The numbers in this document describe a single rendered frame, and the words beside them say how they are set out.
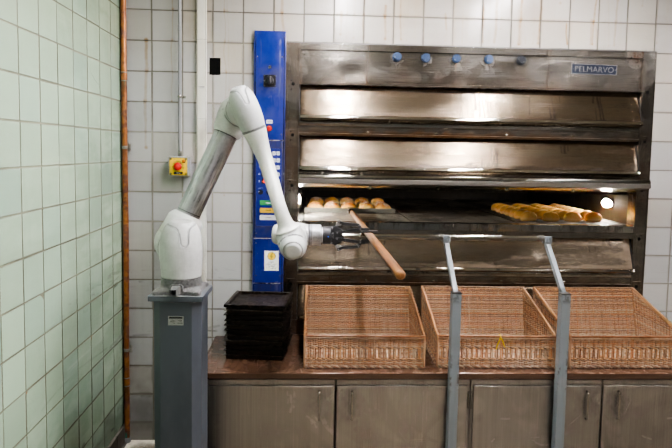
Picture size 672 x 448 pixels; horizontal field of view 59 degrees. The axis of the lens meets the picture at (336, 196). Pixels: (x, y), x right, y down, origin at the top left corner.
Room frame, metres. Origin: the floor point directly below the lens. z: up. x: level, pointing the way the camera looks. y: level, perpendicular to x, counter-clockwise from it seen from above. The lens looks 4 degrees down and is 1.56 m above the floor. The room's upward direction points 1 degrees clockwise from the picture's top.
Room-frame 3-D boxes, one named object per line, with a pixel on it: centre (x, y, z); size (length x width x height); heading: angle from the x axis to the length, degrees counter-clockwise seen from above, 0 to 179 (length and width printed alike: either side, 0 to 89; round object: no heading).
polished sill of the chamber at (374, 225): (3.17, -0.70, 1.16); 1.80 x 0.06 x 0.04; 93
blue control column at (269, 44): (4.02, 0.39, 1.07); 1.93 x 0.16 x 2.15; 3
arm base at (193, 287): (2.28, 0.60, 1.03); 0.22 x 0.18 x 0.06; 1
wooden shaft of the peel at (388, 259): (2.58, -0.15, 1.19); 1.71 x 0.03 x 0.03; 3
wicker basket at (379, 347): (2.84, -0.13, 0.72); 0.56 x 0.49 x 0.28; 92
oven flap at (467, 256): (3.14, -0.70, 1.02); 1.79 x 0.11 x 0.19; 93
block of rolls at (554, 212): (3.61, -1.26, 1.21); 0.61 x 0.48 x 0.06; 3
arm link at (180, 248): (2.30, 0.60, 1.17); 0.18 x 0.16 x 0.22; 23
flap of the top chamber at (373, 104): (3.14, -0.70, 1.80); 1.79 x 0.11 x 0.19; 93
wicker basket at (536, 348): (2.88, -0.74, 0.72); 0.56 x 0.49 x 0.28; 91
